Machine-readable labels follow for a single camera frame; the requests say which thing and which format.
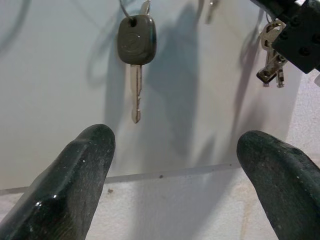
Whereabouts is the bunch of metal keys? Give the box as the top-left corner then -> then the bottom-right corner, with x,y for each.
255,18 -> 287,88

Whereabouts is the thin wire key loop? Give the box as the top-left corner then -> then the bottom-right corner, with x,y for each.
118,0 -> 151,21

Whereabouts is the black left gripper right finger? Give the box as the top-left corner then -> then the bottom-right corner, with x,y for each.
236,130 -> 320,240

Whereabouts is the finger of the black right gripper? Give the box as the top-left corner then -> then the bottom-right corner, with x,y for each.
251,0 -> 301,21

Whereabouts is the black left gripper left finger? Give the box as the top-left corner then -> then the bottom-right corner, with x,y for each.
0,123 -> 117,240

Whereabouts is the white key holder board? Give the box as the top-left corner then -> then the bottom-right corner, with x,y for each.
0,0 -> 302,197

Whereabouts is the silver key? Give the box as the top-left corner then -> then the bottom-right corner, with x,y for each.
139,0 -> 152,16

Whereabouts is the grey-headed car key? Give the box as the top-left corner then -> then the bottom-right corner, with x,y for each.
116,14 -> 158,125

